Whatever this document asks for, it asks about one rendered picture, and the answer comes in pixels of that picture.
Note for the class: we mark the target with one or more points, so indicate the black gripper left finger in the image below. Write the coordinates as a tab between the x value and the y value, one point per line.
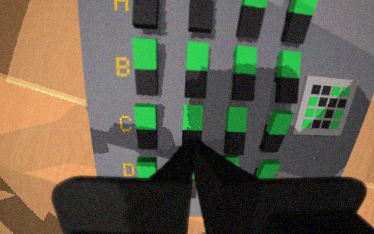
159	204

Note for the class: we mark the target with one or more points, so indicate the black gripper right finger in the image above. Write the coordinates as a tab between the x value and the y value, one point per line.
233	201

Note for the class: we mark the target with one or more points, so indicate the grey switch panel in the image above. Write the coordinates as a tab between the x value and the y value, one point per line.
280	88

